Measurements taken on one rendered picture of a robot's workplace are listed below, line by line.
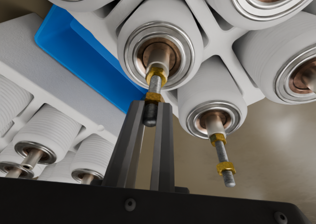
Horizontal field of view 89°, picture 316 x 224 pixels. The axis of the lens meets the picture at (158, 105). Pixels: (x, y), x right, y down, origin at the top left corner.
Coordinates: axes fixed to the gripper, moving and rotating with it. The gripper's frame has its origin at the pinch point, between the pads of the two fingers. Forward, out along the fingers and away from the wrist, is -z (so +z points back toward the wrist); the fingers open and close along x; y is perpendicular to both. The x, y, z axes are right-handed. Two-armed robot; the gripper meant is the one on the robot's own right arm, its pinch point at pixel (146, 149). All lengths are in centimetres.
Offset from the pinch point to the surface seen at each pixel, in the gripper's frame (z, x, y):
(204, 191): -36, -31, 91
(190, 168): -36, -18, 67
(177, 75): -11.1, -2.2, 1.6
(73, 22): -36.1, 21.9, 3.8
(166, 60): -9.7, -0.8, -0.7
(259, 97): -18.4, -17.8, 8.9
